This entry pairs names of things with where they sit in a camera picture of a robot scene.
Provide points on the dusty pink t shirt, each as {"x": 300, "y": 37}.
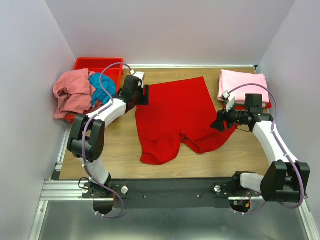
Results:
{"x": 73, "y": 92}

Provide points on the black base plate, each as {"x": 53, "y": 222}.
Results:
{"x": 165, "y": 193}

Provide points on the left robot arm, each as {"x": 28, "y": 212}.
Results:
{"x": 87, "y": 136}

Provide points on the red plastic bin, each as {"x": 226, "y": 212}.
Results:
{"x": 96, "y": 65}

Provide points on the aluminium frame rail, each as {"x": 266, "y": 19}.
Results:
{"x": 55, "y": 189}

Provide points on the blue t shirt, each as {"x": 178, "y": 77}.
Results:
{"x": 104, "y": 88}

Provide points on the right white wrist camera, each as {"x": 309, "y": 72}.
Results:
{"x": 229, "y": 98}

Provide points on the red t shirt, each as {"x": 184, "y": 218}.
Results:
{"x": 179, "y": 112}

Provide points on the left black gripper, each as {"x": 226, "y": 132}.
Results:
{"x": 144, "y": 95}

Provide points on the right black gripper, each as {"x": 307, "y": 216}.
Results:
{"x": 222, "y": 119}

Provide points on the folded light pink shirt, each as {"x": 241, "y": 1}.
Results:
{"x": 229, "y": 80}

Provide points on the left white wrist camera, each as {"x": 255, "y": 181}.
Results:
{"x": 140, "y": 75}

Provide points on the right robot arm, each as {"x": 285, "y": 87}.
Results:
{"x": 286, "y": 179}

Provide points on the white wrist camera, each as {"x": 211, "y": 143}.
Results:
{"x": 229, "y": 98}
{"x": 140, "y": 75}

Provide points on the folded red shirt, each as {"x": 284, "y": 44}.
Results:
{"x": 240, "y": 106}

